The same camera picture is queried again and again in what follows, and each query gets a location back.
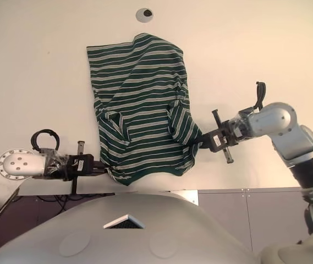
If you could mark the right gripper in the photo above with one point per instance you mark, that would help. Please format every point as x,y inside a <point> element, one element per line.
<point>231,132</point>

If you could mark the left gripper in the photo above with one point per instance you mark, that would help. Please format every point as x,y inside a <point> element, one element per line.
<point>57,166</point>

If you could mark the green white striped T-shirt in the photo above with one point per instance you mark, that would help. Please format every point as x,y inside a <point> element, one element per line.
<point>145,110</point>

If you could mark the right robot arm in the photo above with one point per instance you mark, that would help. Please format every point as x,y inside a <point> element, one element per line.
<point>291,137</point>

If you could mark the robot body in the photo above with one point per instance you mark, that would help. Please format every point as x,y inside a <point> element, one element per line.
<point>123,242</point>

